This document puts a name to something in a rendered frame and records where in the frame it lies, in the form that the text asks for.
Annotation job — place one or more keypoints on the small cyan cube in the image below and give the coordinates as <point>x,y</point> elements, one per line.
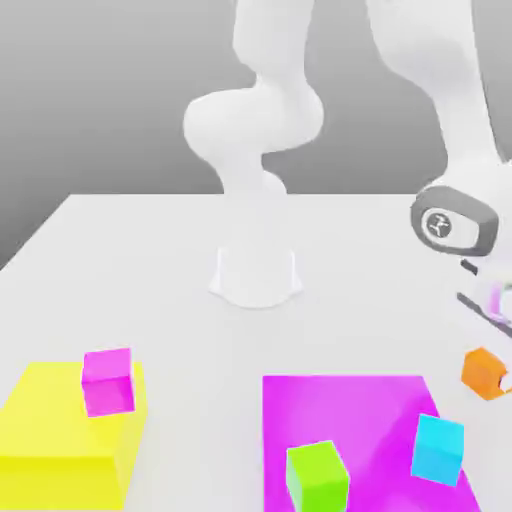
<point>436,450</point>

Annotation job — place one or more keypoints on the large magenta box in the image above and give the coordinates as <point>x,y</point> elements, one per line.
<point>360,412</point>

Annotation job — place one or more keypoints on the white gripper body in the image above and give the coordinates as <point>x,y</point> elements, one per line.
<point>486,320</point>

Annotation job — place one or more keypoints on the large yellow box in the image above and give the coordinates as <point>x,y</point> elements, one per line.
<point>52,440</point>

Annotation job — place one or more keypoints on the small magenta cube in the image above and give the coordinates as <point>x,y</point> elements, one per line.
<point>108,384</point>

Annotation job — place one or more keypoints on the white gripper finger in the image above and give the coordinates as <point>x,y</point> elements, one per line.
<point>506,382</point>

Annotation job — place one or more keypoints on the small green cube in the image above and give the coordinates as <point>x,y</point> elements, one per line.
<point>316,476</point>

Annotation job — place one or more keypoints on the small orange cube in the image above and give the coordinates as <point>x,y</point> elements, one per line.
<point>480,374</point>

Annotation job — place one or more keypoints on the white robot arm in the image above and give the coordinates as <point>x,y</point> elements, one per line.
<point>256,120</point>

